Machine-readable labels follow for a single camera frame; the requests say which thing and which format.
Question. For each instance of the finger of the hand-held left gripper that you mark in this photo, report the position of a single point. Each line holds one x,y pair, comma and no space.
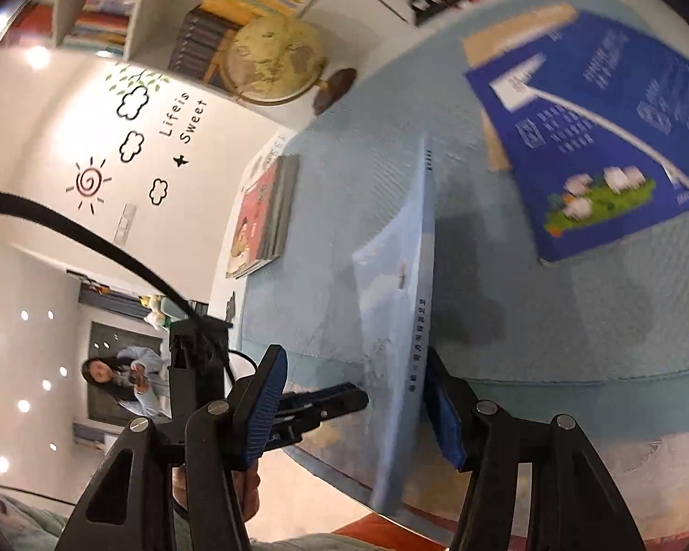
333,399
292,433

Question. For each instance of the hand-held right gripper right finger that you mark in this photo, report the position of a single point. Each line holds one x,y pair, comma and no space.
444,413

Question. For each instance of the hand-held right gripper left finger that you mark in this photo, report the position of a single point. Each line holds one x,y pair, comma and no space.
264,407

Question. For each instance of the light blue book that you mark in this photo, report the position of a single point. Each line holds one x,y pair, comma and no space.
390,310

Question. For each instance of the stack of books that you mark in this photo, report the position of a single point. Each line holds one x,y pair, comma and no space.
258,218

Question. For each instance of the person's left forearm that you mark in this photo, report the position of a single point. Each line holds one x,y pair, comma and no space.
28,528

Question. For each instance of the row of dark shelf books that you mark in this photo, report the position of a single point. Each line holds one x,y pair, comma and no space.
203,46

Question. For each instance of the row of colourful shelf books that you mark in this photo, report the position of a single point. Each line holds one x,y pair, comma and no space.
106,11

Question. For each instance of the person's left hand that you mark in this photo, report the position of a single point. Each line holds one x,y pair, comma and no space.
249,493

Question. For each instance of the grey bear sticker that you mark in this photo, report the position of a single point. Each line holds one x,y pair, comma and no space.
231,307

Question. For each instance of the light blue quilted mat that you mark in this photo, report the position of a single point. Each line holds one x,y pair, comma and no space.
493,310

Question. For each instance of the yellow desk globe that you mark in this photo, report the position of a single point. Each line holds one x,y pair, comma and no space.
275,57

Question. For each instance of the white bookshelf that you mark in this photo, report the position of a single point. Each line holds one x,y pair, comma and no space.
160,6

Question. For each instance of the white light switch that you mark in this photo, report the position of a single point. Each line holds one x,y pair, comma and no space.
125,221

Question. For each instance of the cloud wall sticker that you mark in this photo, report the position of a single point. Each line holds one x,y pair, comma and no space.
123,152
123,109
155,195

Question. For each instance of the sun wall sticker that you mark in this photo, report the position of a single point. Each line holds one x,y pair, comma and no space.
89,183

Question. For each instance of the lettering wall sticker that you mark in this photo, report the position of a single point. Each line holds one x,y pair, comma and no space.
186,132

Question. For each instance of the green leaf wall sticker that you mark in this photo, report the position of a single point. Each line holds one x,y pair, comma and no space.
132,77

